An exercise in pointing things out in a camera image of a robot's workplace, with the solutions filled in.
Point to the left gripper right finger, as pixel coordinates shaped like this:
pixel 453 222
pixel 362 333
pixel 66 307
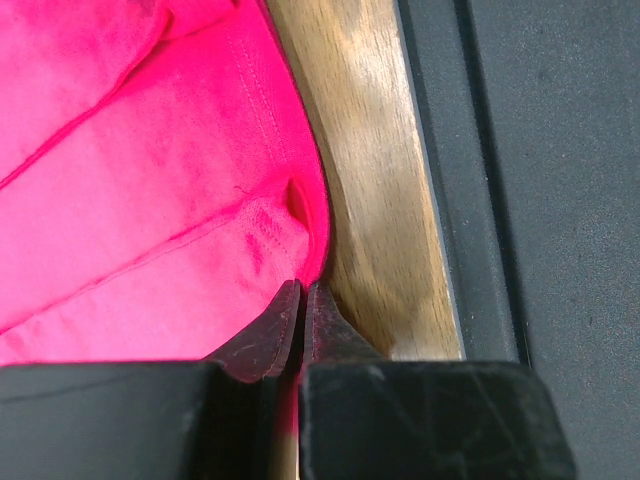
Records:
pixel 365 417

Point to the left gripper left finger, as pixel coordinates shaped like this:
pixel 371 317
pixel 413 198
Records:
pixel 213 418

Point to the red t shirt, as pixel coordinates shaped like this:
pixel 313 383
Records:
pixel 159 178

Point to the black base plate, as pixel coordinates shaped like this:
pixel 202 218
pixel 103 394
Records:
pixel 529 112

